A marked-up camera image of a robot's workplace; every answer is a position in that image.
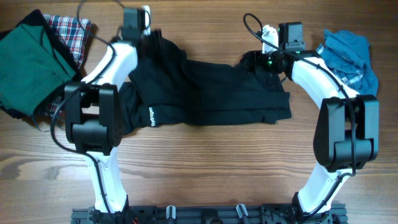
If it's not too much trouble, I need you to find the black shirt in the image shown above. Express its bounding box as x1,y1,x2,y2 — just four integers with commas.
119,30,292,134

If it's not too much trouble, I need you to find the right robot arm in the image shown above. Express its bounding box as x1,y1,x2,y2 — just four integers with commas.
249,22,379,223

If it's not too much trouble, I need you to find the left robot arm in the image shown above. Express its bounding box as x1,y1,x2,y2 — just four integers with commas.
61,6,151,223

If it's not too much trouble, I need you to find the blue denim cloth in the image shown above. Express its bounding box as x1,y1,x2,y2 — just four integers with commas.
317,29,379,96

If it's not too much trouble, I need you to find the plaid red blue shirt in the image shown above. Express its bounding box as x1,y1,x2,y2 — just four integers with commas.
39,14,91,117

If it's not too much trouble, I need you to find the green folded cloth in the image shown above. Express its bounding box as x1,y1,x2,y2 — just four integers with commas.
0,24,77,117

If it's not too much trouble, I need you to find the black folded garment under green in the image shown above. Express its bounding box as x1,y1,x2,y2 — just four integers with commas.
1,9,81,118

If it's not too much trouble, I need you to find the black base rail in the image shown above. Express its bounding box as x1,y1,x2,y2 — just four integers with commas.
71,203,348,224

